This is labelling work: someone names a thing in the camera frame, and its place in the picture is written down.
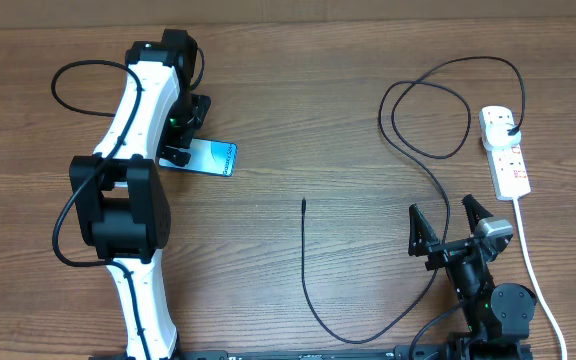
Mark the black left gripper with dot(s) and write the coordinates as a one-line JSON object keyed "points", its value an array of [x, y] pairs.
{"points": [[183, 138]]}

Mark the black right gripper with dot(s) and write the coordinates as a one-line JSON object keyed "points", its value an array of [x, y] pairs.
{"points": [[422, 238]]}

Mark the blue screen Galaxy smartphone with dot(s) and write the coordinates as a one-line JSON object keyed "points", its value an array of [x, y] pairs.
{"points": [[208, 157]]}

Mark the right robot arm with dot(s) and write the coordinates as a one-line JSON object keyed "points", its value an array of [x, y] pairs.
{"points": [[498, 316]]}

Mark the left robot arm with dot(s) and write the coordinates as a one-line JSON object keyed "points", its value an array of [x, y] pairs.
{"points": [[121, 205]]}

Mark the white charger plug adapter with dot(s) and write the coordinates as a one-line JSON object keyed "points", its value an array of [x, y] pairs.
{"points": [[496, 136]]}

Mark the white power strip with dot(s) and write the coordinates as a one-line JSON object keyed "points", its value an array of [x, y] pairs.
{"points": [[507, 166]]}

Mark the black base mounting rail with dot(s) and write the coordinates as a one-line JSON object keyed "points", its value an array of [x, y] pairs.
{"points": [[313, 354]]}

